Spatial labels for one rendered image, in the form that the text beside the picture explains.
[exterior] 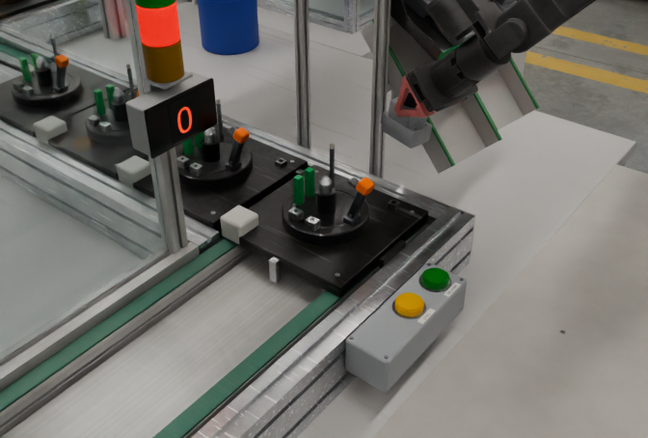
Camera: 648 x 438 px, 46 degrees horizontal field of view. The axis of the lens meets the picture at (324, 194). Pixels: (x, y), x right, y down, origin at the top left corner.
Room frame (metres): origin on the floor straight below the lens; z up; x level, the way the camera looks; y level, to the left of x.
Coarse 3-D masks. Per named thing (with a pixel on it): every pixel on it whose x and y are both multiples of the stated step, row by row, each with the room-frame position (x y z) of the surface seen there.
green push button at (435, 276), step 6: (426, 270) 0.87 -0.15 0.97; (432, 270) 0.87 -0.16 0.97; (438, 270) 0.87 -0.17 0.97; (444, 270) 0.87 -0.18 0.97; (426, 276) 0.86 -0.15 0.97; (432, 276) 0.86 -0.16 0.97; (438, 276) 0.86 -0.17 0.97; (444, 276) 0.86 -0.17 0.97; (426, 282) 0.85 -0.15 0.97; (432, 282) 0.85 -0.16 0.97; (438, 282) 0.85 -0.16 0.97; (444, 282) 0.85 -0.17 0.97; (432, 288) 0.84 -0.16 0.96; (438, 288) 0.84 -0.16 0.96
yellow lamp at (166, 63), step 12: (144, 48) 0.92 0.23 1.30; (156, 48) 0.91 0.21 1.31; (168, 48) 0.91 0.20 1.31; (180, 48) 0.93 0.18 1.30; (144, 60) 0.92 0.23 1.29; (156, 60) 0.91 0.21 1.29; (168, 60) 0.91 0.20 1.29; (180, 60) 0.93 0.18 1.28; (156, 72) 0.91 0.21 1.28; (168, 72) 0.91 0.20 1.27; (180, 72) 0.92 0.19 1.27
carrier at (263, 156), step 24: (192, 144) 1.18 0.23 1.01; (216, 144) 1.16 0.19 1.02; (264, 144) 1.25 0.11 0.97; (192, 168) 1.11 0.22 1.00; (216, 168) 1.13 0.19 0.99; (240, 168) 1.13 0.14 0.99; (264, 168) 1.16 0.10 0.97; (288, 168) 1.16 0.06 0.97; (192, 192) 1.09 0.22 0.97; (216, 192) 1.09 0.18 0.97; (240, 192) 1.09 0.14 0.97; (264, 192) 1.10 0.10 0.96; (192, 216) 1.03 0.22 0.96; (216, 216) 1.02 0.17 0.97
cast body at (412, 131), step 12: (408, 96) 1.06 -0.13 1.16; (408, 108) 1.04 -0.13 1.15; (384, 120) 1.07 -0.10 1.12; (396, 120) 1.05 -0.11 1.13; (408, 120) 1.03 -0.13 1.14; (420, 120) 1.05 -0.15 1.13; (396, 132) 1.05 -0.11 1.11; (408, 132) 1.03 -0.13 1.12; (420, 132) 1.03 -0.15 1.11; (408, 144) 1.03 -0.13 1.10; (420, 144) 1.04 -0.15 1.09
